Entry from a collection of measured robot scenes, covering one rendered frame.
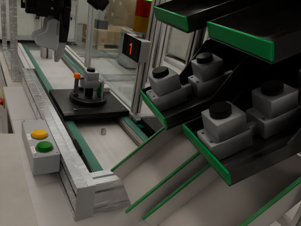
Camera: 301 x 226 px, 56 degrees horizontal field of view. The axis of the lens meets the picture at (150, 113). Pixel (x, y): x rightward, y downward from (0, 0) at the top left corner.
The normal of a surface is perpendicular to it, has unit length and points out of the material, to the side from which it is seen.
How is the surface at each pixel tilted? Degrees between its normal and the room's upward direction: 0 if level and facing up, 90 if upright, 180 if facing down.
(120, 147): 0
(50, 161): 90
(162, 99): 89
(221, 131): 90
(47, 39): 93
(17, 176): 0
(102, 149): 0
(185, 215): 45
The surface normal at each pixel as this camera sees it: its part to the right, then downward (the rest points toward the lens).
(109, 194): 0.49, 0.43
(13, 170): 0.17, -0.90
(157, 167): -0.54, -0.64
